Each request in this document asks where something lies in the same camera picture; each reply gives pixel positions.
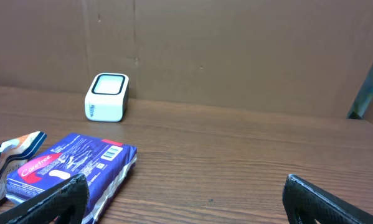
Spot yellow wet wipes pack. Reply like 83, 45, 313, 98
0, 131, 47, 201

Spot purple Carefree pad pack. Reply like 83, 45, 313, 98
6, 133, 137, 224

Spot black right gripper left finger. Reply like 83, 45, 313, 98
0, 174, 89, 224

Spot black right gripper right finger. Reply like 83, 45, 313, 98
282, 174, 373, 224

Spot white barcode scanner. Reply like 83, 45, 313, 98
84, 73, 130, 123

